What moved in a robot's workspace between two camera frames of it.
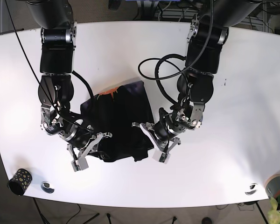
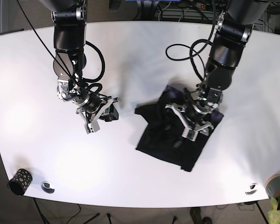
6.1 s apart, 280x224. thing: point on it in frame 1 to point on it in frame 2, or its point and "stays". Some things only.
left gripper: [163, 134] to [193, 114]
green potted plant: [279, 212] stays
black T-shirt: [115, 111] to [162, 138]
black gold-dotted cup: [20, 182] stays
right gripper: [83, 141] to [91, 106]
